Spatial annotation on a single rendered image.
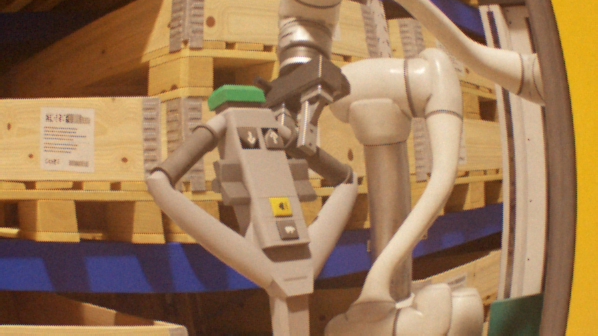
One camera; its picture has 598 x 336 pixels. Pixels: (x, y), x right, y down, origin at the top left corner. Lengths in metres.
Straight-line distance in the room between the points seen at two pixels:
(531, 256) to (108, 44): 1.41
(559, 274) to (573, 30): 0.24
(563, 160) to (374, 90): 1.31
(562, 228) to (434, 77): 1.29
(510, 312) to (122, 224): 1.05
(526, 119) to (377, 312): 0.69
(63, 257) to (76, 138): 0.30
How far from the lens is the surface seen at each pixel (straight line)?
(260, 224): 1.35
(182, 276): 2.28
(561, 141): 0.74
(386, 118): 2.00
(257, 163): 1.38
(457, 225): 3.36
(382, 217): 2.05
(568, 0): 0.74
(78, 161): 2.00
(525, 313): 2.13
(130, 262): 2.16
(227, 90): 1.40
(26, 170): 1.89
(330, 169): 1.52
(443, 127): 1.95
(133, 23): 2.48
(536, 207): 2.18
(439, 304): 1.79
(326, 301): 3.30
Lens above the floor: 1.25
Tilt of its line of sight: 3 degrees up
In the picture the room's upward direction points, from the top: 4 degrees counter-clockwise
